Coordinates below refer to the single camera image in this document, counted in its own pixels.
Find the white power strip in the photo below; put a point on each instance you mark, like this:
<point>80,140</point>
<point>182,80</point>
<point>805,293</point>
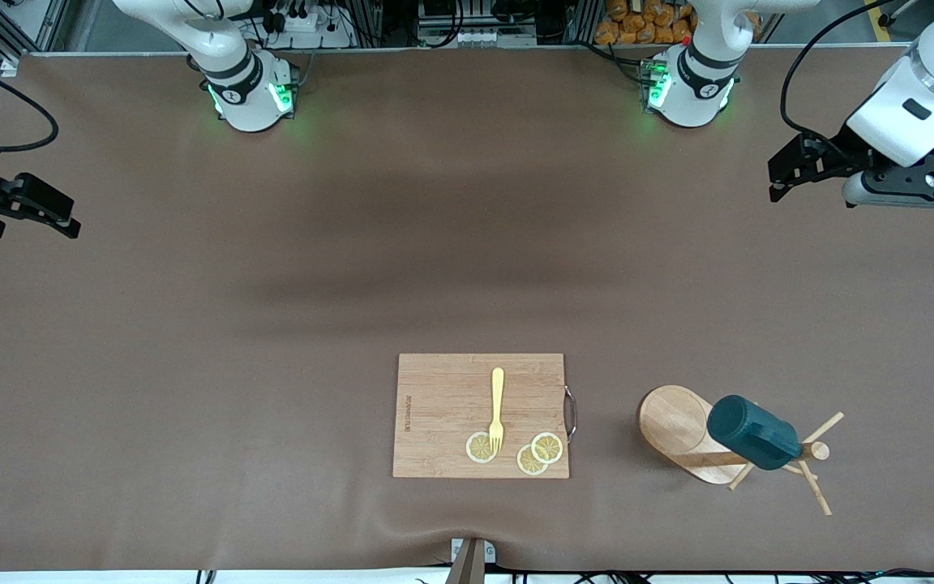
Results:
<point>305,24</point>

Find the teal mug yellow inside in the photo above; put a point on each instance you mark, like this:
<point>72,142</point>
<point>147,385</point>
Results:
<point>751,431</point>

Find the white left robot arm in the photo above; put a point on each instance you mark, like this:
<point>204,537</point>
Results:
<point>694,89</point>

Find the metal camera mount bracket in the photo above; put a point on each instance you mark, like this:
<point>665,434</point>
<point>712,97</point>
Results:
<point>471,568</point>

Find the lemon slice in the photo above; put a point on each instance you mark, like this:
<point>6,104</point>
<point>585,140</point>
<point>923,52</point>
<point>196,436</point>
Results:
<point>529,462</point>
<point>479,448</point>
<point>549,447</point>

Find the orange packaged snacks pile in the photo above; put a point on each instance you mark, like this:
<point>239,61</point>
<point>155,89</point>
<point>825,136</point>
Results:
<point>637,28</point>

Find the yellow plastic fork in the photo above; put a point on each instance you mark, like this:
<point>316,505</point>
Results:
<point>497,397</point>

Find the brown table mat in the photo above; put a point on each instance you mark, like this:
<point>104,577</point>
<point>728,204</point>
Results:
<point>272,324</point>

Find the aluminium frame profile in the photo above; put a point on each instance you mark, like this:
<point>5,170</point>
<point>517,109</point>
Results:
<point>45,24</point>

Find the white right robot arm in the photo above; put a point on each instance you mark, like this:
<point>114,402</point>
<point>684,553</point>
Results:
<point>244,97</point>

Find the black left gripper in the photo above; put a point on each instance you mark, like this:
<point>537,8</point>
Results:
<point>833,156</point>

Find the wooden mug tree rack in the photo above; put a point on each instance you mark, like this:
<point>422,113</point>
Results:
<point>674,422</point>

